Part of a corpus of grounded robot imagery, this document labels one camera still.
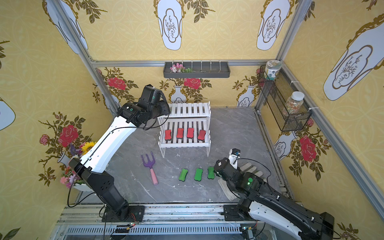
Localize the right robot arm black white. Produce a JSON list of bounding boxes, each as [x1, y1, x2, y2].
[[214, 158, 335, 240]]

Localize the colourful artificial flower bouquet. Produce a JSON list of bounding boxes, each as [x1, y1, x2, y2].
[[58, 142, 96, 189]]

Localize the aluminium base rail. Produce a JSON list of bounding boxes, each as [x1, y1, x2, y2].
[[50, 203, 301, 240]]

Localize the grey white oven mitt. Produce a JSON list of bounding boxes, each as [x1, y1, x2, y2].
[[218, 163, 263, 202]]

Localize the white flower pot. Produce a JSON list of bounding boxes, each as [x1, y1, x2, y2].
[[72, 184, 93, 192]]

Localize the dark grey wall tray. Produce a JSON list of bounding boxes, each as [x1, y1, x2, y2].
[[163, 61, 231, 79]]

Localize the small pink flower sprig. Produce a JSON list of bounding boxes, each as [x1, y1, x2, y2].
[[170, 63, 193, 73]]

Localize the white wooden slatted shelf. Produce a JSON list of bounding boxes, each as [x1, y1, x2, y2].
[[158, 102, 212, 158]]

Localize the patterned jar white lid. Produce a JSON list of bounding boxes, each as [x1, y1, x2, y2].
[[264, 60, 283, 81]]

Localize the black wire wall basket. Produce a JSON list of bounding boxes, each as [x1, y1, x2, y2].
[[255, 66, 312, 132]]

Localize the red whiteboard eraser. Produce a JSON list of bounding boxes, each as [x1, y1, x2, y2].
[[197, 130, 206, 141], [187, 128, 195, 139], [165, 130, 172, 141], [176, 128, 184, 139]]

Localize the aluminium corner frame post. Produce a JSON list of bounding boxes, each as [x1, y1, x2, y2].
[[51, 1, 119, 115]]

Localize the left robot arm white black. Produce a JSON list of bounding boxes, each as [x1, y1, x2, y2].
[[69, 85, 170, 221]]

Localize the clear jar colourful sweets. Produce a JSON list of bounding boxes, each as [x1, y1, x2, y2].
[[284, 91, 305, 116]]

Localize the green whiteboard eraser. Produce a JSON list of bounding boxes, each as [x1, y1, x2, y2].
[[179, 169, 189, 182], [207, 167, 215, 180], [194, 168, 203, 182]]

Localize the purple pink garden fork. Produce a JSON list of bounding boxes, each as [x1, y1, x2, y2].
[[141, 152, 159, 186]]

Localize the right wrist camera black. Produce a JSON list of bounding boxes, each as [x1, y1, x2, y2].
[[229, 148, 241, 169]]

